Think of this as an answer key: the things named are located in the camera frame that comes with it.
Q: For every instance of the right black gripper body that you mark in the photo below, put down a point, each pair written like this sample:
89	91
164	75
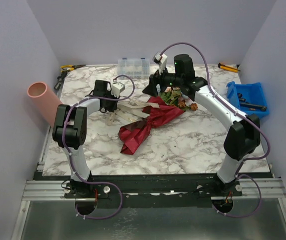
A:
155	82

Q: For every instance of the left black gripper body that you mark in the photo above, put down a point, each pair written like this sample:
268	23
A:
110	105

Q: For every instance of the beige printed ribbon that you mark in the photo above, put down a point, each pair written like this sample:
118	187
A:
130	110

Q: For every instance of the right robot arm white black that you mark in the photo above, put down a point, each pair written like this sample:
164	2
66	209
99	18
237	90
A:
242	130

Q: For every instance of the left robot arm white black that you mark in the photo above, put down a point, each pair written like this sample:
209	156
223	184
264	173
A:
70	125

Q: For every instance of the pink cylindrical vase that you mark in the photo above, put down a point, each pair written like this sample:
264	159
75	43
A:
45	100

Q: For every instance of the clear plastic organizer box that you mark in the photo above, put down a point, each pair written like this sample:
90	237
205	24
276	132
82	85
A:
136	68

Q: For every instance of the yellow black utility knife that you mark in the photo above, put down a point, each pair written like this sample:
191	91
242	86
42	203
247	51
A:
227	68

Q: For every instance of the black tool in bin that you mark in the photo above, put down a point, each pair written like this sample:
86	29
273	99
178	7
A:
243	103

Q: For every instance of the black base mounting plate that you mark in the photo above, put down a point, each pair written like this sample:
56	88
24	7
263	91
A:
150	191

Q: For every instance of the blue plastic bin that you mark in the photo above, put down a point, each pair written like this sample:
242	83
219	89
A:
253	93

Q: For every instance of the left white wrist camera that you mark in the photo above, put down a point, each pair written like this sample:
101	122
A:
117	88

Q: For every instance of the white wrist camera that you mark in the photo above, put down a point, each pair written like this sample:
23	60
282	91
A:
117	88
161	60

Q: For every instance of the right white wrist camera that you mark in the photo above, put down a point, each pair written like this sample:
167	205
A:
161	60

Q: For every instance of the yellow handled pliers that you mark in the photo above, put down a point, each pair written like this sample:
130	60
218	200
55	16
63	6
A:
69	68

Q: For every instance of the aluminium extrusion rail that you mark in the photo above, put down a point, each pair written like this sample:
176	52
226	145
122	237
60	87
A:
271	188

